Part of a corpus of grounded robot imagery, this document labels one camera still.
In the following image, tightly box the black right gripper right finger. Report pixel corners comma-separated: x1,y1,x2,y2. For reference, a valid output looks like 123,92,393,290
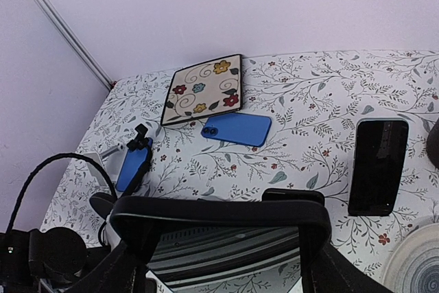
300,239,390,293

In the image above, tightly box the square floral ceramic plate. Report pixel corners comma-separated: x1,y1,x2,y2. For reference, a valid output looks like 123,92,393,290
161,54,244,127

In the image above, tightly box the blue phone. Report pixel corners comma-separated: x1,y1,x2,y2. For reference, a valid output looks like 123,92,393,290
201,113,272,147
115,137,153,192

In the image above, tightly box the black gooseneck round-base phone stand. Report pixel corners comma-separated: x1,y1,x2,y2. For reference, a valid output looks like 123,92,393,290
88,123,154,225

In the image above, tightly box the round swirl ceramic plate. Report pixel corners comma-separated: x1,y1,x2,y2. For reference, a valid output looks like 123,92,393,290
382,223,438,292

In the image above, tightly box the blue phone near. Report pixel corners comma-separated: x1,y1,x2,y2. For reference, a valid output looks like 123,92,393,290
115,137,153,192

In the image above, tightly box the blue phone far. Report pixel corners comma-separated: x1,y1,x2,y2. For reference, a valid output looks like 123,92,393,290
201,113,272,147

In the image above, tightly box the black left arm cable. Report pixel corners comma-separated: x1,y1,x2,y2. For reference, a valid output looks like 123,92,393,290
5,152,119,234

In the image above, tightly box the dark brown cylinder cup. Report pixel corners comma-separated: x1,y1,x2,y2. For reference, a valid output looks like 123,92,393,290
426,123,439,169

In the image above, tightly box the left aluminium frame post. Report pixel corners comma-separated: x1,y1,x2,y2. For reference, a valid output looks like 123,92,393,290
34,0,113,91

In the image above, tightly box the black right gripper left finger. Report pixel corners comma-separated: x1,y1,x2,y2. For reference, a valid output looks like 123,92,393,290
77,242,157,293

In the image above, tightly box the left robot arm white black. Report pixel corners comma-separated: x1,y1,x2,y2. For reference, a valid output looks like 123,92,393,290
1,227,110,292

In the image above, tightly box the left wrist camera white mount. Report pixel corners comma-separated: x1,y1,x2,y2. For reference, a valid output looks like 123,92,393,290
102,215,121,250

